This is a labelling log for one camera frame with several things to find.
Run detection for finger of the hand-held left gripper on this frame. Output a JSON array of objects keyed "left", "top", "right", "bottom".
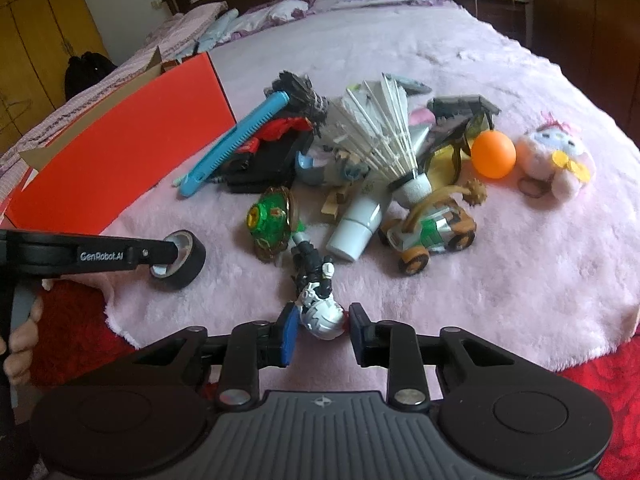
[{"left": 131, "top": 240, "right": 180, "bottom": 268}]

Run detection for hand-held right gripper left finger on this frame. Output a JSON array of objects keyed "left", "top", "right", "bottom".
[{"left": 131, "top": 302, "right": 301, "bottom": 406}]

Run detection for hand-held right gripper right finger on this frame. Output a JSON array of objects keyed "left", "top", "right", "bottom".
[{"left": 348, "top": 302, "right": 522, "bottom": 407}]

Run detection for black tape roll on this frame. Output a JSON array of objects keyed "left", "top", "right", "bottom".
[{"left": 149, "top": 230, "right": 207, "bottom": 292}]

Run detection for white black robot figure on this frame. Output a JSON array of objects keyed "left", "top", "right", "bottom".
[{"left": 287, "top": 225, "right": 348, "bottom": 343}]

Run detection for red cardboard box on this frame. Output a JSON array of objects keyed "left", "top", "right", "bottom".
[{"left": 2, "top": 45, "right": 238, "bottom": 236}]

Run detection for person's left hand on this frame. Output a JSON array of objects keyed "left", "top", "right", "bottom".
[{"left": 0, "top": 296, "right": 46, "bottom": 387}]

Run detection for white cream tube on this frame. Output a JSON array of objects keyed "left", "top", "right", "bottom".
[{"left": 326, "top": 180, "right": 396, "bottom": 262}]

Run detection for green spinning top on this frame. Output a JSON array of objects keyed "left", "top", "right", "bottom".
[{"left": 245, "top": 185, "right": 301, "bottom": 266}]

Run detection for green orange toy car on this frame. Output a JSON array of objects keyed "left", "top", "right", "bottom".
[{"left": 377, "top": 200, "right": 478, "bottom": 277}]

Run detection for wooden blocks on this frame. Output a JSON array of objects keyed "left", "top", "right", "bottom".
[{"left": 320, "top": 180, "right": 361, "bottom": 223}]

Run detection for pink fleece blanket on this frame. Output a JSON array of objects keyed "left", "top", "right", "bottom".
[{"left": 102, "top": 0, "right": 640, "bottom": 373}]

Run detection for grey blue toy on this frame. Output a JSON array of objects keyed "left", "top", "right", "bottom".
[{"left": 295, "top": 145, "right": 371, "bottom": 186}]

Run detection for black backpack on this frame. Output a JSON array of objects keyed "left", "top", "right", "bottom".
[{"left": 64, "top": 51, "right": 118, "bottom": 106}]

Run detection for white feather shuttlecock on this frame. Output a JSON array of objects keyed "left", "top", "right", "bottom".
[{"left": 330, "top": 74, "right": 433, "bottom": 208}]

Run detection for yellow wardrobe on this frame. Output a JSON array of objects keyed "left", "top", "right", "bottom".
[{"left": 0, "top": 0, "right": 111, "bottom": 153}]

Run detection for plain orange ping-pong ball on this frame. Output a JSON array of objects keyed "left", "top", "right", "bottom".
[{"left": 471, "top": 130, "right": 517, "bottom": 178}]

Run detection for light blue folded quilt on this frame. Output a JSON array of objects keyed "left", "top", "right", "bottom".
[{"left": 192, "top": 7, "right": 241, "bottom": 53}]

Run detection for white pillow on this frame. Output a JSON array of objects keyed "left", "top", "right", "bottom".
[{"left": 235, "top": 0, "right": 311, "bottom": 41}]

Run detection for wooden nightstand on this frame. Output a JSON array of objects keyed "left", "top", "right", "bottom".
[{"left": 450, "top": 0, "right": 531, "bottom": 46}]

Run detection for wooden dresser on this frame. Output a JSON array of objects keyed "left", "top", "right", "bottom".
[{"left": 525, "top": 0, "right": 640, "bottom": 136}]

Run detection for black frame glasses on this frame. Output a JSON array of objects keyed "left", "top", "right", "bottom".
[{"left": 417, "top": 95, "right": 501, "bottom": 186}]

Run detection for white pink plush keychain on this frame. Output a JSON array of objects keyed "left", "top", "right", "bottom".
[{"left": 515, "top": 112, "right": 598, "bottom": 201}]

